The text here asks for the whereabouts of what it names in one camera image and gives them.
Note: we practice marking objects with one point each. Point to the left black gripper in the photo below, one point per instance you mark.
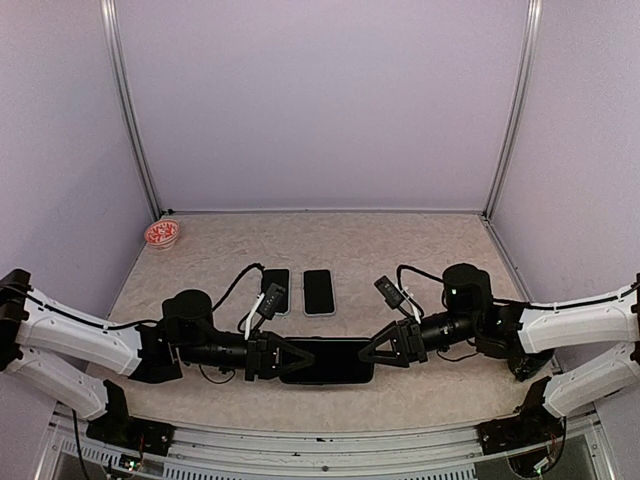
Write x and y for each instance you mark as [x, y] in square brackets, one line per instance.
[261, 355]

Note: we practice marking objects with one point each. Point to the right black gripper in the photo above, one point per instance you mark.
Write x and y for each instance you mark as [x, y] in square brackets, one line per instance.
[409, 345]

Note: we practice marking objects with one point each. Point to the black phone case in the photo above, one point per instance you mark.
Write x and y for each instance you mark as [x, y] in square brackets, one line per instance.
[370, 375]

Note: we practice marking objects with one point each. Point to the lilac phone case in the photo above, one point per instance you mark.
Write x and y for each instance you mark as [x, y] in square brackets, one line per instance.
[306, 305]

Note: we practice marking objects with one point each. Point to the light blue phone case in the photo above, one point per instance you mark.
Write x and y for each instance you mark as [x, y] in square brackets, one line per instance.
[275, 291]

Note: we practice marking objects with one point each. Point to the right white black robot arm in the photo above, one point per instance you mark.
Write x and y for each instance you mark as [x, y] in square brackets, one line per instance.
[525, 335]

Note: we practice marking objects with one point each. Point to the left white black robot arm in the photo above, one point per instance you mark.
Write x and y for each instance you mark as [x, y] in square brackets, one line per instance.
[38, 334]

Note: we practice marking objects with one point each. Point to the black cup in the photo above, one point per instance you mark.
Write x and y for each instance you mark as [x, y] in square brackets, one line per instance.
[527, 366]

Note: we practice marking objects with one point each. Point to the red white patterned bowl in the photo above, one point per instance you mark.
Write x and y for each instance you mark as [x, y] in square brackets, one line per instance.
[163, 234]

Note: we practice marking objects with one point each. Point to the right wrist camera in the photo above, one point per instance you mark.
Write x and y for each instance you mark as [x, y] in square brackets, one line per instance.
[398, 299]

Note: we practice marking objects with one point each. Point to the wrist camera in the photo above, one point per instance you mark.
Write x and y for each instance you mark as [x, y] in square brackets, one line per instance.
[263, 310]
[398, 299]

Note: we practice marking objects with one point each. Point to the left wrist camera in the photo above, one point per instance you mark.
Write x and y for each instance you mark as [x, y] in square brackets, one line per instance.
[263, 310]

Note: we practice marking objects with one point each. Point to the front aluminium rail base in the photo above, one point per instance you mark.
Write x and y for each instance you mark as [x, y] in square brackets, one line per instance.
[445, 452]

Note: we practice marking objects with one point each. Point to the right aluminium frame post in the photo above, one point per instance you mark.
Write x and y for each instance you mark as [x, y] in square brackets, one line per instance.
[525, 67]

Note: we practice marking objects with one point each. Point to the aluminium frame post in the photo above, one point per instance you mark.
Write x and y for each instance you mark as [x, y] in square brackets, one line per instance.
[525, 67]
[110, 22]

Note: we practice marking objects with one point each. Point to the left aluminium frame post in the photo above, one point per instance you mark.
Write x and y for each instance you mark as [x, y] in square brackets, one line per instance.
[110, 22]

